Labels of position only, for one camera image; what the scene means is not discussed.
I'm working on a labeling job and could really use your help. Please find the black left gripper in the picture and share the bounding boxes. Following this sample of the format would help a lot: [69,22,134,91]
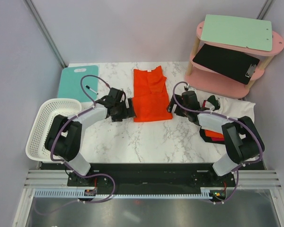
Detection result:
[111,98,136,122]

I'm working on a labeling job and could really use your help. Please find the orange t shirt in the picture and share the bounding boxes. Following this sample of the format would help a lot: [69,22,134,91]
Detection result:
[132,66,173,122]

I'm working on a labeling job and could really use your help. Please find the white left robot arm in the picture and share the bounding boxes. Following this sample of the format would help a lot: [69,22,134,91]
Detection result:
[44,88,136,186]

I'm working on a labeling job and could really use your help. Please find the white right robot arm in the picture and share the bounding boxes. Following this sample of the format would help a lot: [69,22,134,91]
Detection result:
[167,91,265,186]

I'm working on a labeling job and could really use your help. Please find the folded stacked shirts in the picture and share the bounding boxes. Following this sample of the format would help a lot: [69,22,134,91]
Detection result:
[199,128,225,144]

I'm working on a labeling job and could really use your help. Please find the pink three tier shelf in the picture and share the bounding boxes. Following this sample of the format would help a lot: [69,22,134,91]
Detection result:
[185,22,284,98]

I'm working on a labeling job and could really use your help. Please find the white cloth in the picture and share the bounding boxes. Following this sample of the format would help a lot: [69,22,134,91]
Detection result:
[197,97,255,133]

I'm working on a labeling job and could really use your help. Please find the black marker pen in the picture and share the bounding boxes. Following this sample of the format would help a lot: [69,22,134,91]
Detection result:
[85,85,98,95]

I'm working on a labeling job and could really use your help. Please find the black clipboard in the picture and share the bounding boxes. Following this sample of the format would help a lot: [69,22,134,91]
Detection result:
[193,44,260,85]

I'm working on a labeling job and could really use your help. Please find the teal cutting board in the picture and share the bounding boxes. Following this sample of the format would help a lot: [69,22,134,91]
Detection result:
[57,65,99,103]

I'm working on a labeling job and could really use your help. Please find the mint green board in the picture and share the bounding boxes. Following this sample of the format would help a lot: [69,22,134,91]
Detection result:
[201,14,273,52]

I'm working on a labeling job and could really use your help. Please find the white plastic basket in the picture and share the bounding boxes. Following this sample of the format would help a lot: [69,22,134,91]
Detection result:
[26,98,82,163]

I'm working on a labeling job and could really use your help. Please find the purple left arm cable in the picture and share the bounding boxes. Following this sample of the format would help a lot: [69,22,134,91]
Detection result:
[34,75,116,215]

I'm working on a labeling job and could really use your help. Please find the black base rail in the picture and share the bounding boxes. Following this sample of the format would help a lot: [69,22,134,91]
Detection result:
[66,162,237,197]

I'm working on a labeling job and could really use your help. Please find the white cable duct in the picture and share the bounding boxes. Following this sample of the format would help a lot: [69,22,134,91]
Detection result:
[34,189,213,199]

